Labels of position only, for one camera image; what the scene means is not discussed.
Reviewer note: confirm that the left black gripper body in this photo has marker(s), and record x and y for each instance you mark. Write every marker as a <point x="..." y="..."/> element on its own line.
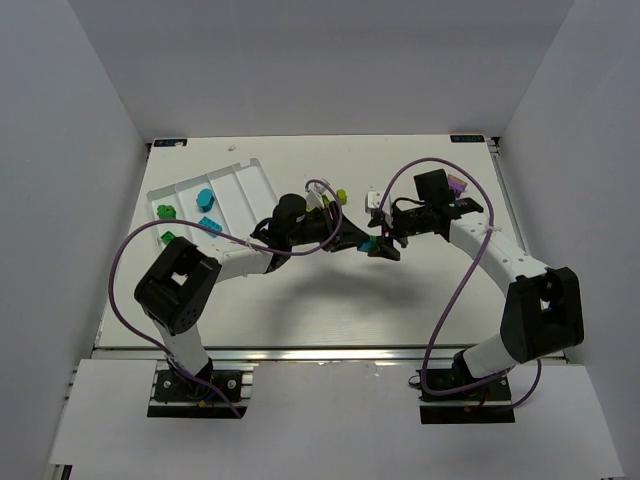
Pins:
<point x="329" y="228"/>

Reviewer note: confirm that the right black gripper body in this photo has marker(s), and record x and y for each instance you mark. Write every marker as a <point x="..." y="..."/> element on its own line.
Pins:
<point x="396" y="225"/>

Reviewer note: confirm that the purple lego brick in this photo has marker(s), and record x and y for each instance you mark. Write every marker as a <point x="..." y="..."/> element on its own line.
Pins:
<point x="457" y="185"/>

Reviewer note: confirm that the blue rounded lego brick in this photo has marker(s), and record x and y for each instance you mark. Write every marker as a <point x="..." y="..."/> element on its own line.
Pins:
<point x="205" y="200"/>

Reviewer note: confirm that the green long lego brick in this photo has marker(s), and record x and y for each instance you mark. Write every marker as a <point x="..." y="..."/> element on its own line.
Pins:
<point x="167" y="237"/>

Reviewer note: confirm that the green square lego brick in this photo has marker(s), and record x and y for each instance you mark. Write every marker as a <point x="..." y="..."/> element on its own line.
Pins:
<point x="165" y="212"/>

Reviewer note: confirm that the teal square lego brick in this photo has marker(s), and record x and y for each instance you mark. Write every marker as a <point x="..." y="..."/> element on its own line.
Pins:
<point x="366" y="245"/>

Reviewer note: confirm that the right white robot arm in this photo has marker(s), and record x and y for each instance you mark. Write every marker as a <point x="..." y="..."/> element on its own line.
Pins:
<point x="542" y="313"/>

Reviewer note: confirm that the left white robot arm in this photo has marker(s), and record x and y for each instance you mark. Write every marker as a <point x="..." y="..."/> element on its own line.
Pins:
<point x="177" y="286"/>

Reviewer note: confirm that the small lime lego brick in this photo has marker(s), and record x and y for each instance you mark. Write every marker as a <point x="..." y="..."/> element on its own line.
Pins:
<point x="342" y="196"/>

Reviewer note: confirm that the white divided plastic tray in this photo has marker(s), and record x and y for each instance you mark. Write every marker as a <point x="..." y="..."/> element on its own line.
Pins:
<point x="243" y="197"/>

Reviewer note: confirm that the blue label sticker right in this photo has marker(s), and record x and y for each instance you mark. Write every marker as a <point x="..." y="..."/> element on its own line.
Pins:
<point x="467" y="138"/>

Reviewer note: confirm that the blue label sticker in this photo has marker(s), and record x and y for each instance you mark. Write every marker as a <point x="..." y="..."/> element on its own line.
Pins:
<point x="170" y="142"/>
<point x="467" y="138"/>

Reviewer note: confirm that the blue label sticker left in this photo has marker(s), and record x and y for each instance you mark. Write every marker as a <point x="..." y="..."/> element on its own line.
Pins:
<point x="170" y="142"/>

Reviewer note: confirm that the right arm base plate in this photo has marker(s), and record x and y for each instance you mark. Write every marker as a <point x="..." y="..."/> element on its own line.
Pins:
<point x="489" y="404"/>

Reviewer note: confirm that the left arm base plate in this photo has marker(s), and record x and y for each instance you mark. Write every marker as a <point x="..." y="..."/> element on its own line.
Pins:
<point x="172" y="398"/>

